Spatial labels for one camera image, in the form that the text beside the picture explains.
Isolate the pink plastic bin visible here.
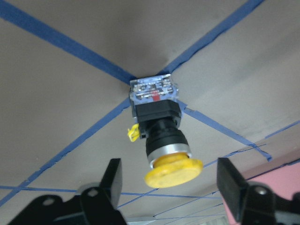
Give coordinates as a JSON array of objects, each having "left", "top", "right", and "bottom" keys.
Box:
[{"left": 223, "top": 160, "right": 300, "bottom": 225}]

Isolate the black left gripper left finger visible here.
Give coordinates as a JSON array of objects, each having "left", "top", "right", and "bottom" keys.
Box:
[{"left": 10, "top": 158, "right": 126, "bottom": 225}]

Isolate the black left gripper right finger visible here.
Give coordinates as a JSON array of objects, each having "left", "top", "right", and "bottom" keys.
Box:
[{"left": 217, "top": 157, "right": 300, "bottom": 225}]

